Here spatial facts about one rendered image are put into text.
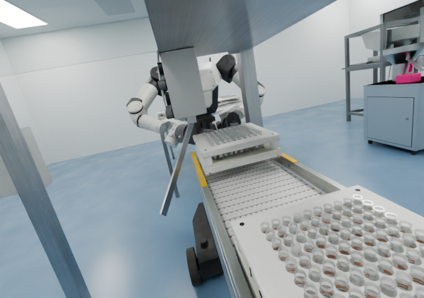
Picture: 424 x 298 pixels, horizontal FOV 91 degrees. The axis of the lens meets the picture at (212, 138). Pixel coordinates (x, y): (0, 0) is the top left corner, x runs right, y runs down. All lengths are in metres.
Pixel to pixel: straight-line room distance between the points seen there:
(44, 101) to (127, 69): 2.03
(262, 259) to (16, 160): 0.95
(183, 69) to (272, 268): 0.54
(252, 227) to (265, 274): 0.08
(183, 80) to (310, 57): 6.16
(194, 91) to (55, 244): 0.88
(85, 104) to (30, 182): 4.90
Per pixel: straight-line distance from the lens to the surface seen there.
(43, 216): 1.13
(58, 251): 1.20
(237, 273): 0.35
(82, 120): 5.98
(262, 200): 0.55
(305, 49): 6.64
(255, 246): 0.32
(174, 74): 0.65
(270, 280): 0.29
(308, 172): 0.59
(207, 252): 1.35
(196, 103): 0.66
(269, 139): 0.64
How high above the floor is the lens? 1.11
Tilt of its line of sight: 14 degrees down
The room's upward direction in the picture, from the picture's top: 11 degrees counter-clockwise
